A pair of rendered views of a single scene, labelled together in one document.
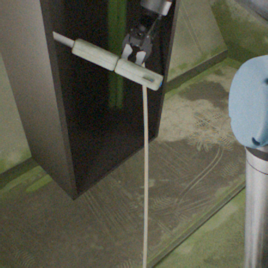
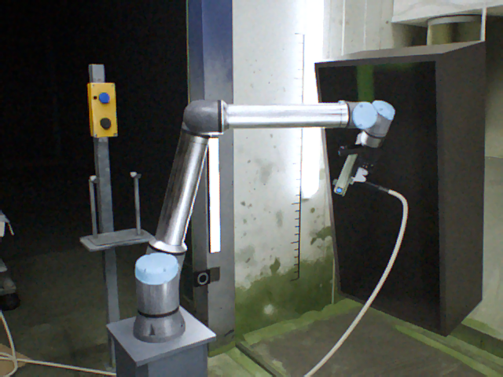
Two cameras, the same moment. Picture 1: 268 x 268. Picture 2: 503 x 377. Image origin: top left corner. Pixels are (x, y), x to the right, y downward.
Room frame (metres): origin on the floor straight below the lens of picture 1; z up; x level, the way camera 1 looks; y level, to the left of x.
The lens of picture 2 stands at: (0.53, -1.96, 1.48)
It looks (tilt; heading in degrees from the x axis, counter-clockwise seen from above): 12 degrees down; 90
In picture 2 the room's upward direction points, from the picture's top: straight up
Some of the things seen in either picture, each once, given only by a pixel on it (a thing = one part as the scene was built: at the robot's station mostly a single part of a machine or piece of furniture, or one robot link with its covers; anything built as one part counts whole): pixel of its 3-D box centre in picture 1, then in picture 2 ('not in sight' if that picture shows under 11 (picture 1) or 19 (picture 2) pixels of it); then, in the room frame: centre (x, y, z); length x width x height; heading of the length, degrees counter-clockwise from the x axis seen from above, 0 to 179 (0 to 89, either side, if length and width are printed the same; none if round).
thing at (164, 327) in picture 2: not in sight; (159, 317); (0.19, -0.40, 0.69); 0.19 x 0.19 x 0.10
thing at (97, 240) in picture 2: not in sight; (115, 206); (-0.14, 0.25, 0.95); 0.26 x 0.15 x 0.32; 35
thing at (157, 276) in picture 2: not in sight; (157, 281); (0.19, -0.39, 0.83); 0.17 x 0.15 x 0.18; 95
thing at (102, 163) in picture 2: not in sight; (106, 225); (-0.23, 0.38, 0.82); 0.06 x 0.06 x 1.64; 35
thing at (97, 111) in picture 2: not in sight; (102, 110); (-0.20, 0.33, 1.42); 0.12 x 0.06 x 0.26; 35
